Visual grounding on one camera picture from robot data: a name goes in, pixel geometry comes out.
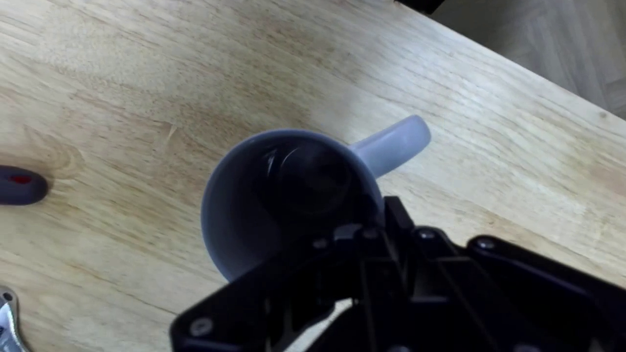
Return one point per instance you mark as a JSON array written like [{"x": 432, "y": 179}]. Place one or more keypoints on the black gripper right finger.
[{"x": 496, "y": 300}]

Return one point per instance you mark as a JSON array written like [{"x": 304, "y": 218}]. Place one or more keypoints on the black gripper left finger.
[{"x": 261, "y": 306}]

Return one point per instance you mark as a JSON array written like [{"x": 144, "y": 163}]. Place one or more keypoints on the white ceramic mug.
[{"x": 236, "y": 216}]

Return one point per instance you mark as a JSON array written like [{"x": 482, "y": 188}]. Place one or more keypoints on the red black screwdriver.
[{"x": 23, "y": 186}]

